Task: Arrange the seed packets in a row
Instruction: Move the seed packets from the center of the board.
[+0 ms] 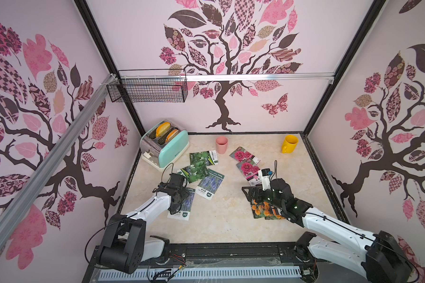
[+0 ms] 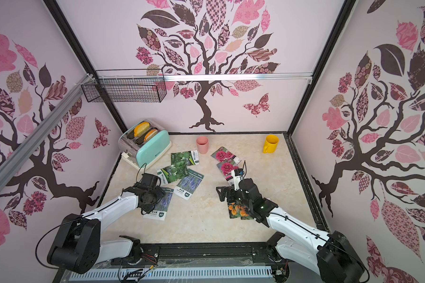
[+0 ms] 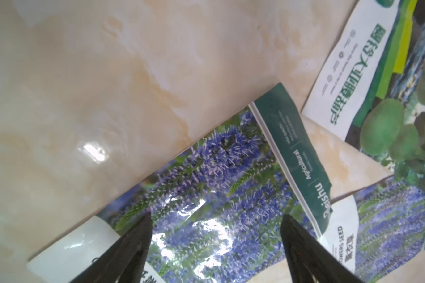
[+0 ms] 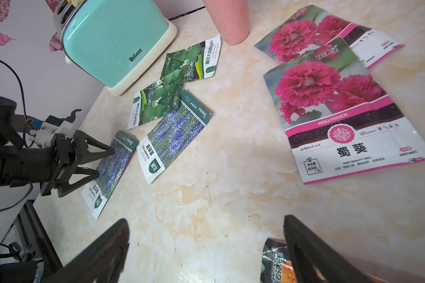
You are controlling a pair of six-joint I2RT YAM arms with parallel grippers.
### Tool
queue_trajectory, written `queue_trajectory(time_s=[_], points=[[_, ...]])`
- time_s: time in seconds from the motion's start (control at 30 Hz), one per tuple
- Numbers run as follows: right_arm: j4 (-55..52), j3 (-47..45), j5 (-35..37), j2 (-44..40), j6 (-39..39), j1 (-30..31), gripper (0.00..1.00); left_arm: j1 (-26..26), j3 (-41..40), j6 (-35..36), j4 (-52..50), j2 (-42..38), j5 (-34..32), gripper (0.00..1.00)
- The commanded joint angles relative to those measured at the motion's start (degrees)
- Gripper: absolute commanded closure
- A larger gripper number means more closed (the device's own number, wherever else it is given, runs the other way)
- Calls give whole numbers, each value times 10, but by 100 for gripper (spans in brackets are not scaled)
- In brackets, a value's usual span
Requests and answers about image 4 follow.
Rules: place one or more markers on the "pink cup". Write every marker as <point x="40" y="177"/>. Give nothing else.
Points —
<point x="231" y="18"/>

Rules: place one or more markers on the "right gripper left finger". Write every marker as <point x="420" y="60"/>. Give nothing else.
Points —
<point x="101" y="262"/>

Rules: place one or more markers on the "lavender seed packet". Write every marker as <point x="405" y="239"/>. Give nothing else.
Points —
<point x="97" y="192"/>
<point x="167" y="140"/>

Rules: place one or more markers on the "hollyhock seed packet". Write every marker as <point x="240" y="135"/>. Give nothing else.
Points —
<point x="312" y="28"/>
<point x="338" y="119"/>

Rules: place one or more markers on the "green gourd packet front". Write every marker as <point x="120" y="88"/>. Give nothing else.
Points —
<point x="156" y="100"/>

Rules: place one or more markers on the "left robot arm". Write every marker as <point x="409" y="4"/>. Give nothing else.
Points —
<point x="8" y="135"/>

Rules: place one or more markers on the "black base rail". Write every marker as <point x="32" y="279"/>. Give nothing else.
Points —
<point x="26" y="252"/>

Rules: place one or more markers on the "mint green toaster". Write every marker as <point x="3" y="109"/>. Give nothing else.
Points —
<point x="115" y="42"/>

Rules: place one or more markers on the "marigold seed packet right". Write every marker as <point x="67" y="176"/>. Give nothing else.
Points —
<point x="277" y="266"/>

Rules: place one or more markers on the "green gourd packet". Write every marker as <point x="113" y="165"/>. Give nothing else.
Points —
<point x="156" y="100"/>
<point x="197" y="62"/>

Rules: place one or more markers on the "green gourd packet rear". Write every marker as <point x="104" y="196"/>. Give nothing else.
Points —
<point x="197" y="62"/>

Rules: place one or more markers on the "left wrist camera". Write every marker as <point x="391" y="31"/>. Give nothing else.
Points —
<point x="44" y="131"/>

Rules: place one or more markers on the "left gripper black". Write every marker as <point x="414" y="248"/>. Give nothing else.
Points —
<point x="53" y="167"/>

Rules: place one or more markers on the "hollyhock seed packet rear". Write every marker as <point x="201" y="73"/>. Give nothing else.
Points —
<point x="312" y="28"/>

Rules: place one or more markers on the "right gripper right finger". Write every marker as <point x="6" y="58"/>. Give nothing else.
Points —
<point x="309" y="254"/>

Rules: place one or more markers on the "hollyhock seed packet front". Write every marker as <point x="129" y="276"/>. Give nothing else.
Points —
<point x="338" y="119"/>

